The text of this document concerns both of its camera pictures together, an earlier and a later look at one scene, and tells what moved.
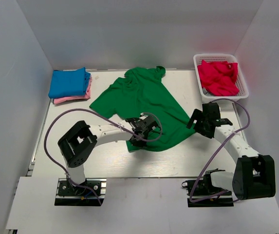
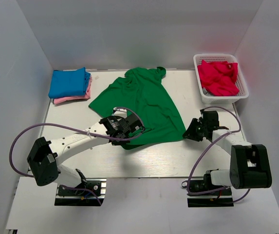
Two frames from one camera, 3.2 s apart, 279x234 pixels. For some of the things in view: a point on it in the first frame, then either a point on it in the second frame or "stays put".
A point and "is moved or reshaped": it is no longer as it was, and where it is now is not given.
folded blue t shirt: x=69 y=83 stays put
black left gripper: x=139 y=144 to x=126 y=141
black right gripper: x=198 y=115 to x=190 y=133
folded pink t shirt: x=86 y=96 stays put
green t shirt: x=141 y=90 is moved or reshaped
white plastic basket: x=219 y=76 stays put
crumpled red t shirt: x=218 y=78 stays put
